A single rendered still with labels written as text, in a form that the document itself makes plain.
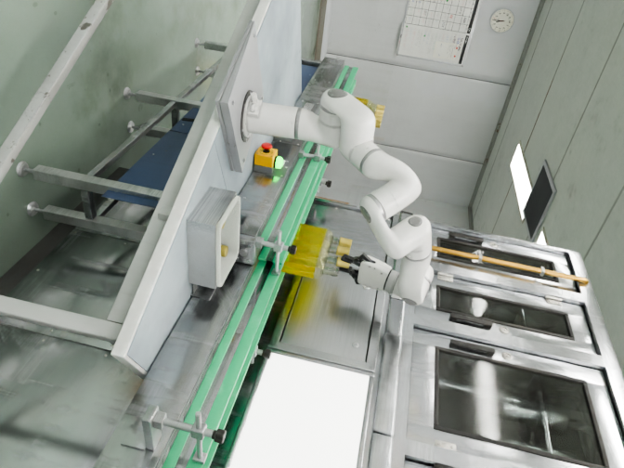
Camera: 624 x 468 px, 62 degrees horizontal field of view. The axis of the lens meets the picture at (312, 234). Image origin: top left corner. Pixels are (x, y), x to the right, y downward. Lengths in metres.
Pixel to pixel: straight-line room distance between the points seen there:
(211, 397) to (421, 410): 0.65
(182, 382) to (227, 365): 0.13
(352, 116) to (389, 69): 6.13
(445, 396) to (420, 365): 0.13
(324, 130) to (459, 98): 6.19
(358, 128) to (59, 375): 1.09
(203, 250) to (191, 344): 0.25
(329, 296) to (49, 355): 0.90
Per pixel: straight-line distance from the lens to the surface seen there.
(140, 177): 1.93
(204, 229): 1.36
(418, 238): 1.42
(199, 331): 1.44
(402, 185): 1.41
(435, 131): 7.85
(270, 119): 1.56
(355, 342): 1.71
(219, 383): 1.36
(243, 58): 1.52
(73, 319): 1.34
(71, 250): 2.10
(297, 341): 1.68
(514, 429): 1.73
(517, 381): 1.86
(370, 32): 7.44
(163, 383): 1.35
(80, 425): 1.57
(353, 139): 1.45
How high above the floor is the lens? 1.20
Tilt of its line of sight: 6 degrees down
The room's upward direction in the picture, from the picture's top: 102 degrees clockwise
